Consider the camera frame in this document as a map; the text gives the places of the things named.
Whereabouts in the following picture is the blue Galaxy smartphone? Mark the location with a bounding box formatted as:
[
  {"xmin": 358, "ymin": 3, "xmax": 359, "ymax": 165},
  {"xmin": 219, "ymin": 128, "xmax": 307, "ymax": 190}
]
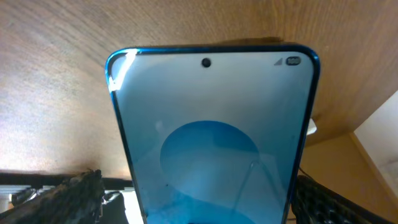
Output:
[{"xmin": 104, "ymin": 44, "xmax": 320, "ymax": 223}]

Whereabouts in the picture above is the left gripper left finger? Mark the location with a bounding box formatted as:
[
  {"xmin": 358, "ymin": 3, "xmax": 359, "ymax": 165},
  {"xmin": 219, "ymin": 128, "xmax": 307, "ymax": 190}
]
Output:
[{"xmin": 1, "ymin": 170, "xmax": 104, "ymax": 224}]

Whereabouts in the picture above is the white power strip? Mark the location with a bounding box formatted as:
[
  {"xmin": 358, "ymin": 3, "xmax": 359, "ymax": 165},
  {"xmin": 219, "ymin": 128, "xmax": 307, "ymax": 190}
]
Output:
[{"xmin": 306, "ymin": 118, "xmax": 317, "ymax": 136}]

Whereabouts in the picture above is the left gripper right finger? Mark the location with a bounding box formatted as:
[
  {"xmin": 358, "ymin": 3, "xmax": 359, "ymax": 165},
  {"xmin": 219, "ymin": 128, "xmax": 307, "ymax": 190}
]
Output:
[{"xmin": 292, "ymin": 175, "xmax": 392, "ymax": 224}]

